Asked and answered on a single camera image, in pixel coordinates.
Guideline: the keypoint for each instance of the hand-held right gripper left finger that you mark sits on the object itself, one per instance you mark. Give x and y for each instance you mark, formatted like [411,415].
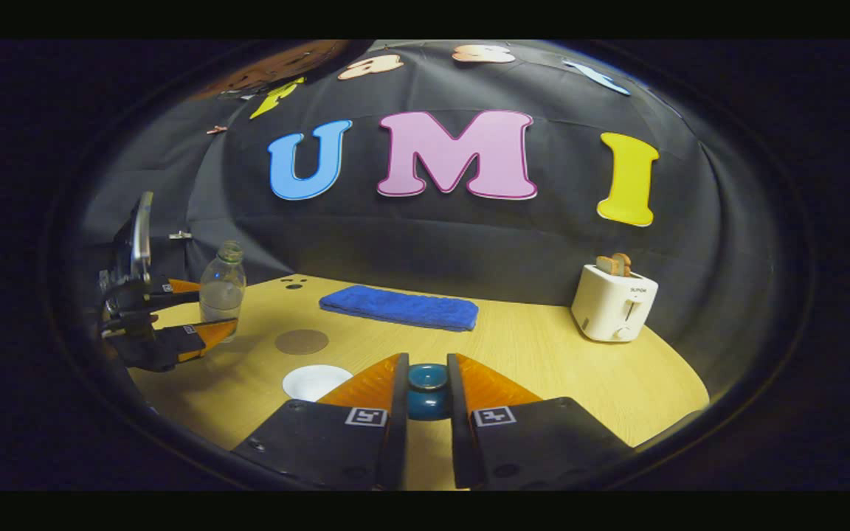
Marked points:
[366,450]

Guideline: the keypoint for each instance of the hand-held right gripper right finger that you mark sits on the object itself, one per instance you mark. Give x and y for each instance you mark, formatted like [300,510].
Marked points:
[513,442]

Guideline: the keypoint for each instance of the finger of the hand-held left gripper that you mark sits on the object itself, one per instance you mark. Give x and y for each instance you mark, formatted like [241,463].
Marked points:
[174,286]
[167,348]

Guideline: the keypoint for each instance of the clear plastic water bottle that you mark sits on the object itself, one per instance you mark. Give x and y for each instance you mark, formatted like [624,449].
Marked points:
[222,291]

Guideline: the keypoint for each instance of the white teacup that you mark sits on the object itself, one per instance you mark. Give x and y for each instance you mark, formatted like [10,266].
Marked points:
[316,382]

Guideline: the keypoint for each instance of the teal teacup lid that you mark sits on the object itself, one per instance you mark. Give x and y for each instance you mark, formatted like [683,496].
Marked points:
[427,391]

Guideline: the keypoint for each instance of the round brown coaster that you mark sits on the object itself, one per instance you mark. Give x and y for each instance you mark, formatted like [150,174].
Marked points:
[301,341]

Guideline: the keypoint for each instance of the blue folded towel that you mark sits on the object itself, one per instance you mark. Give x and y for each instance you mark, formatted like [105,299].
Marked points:
[399,307]

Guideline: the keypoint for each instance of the white toaster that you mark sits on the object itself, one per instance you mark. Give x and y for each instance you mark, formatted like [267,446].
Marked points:
[612,304]

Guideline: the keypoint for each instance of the toast slice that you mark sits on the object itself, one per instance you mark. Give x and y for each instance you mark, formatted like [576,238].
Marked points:
[604,265]
[622,263]

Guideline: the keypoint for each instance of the black backdrop cloth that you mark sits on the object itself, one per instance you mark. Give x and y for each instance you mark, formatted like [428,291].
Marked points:
[469,236]

